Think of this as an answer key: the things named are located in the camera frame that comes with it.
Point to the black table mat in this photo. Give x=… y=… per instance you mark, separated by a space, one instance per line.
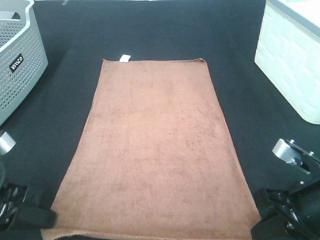
x=80 y=35

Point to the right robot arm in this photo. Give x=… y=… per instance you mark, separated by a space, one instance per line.
x=297 y=157

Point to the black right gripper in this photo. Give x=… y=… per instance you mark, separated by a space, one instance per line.
x=299 y=214

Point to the white plastic storage box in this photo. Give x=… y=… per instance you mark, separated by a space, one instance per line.
x=288 y=53

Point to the brown towel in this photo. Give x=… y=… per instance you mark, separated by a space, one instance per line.
x=155 y=160

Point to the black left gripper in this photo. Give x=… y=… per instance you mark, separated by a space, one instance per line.
x=20 y=208

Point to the grey perforated plastic basket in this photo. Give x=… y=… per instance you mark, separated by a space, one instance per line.
x=23 y=58

